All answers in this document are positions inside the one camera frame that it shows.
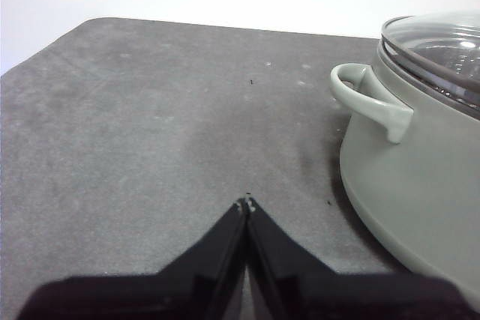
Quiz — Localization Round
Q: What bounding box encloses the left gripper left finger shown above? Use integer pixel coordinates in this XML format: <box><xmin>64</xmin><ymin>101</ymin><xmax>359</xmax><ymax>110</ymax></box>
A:
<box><xmin>16</xmin><ymin>196</ymin><xmax>250</xmax><ymax>320</ymax></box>

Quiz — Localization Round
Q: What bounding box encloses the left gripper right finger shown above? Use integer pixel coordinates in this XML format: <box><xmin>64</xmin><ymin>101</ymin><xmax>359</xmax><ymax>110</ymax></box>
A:
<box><xmin>245</xmin><ymin>196</ymin><xmax>480</xmax><ymax>320</ymax></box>

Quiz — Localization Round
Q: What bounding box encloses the glass lid with green knob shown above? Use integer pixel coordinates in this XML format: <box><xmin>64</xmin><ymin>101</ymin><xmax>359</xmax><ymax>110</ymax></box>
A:
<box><xmin>379</xmin><ymin>10</ymin><xmax>480</xmax><ymax>121</ymax></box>

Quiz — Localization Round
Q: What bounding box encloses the pale green electric steamer pot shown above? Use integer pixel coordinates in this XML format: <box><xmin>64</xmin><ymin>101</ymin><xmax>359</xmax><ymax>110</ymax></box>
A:
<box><xmin>329</xmin><ymin>23</ymin><xmax>480</xmax><ymax>280</ymax></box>

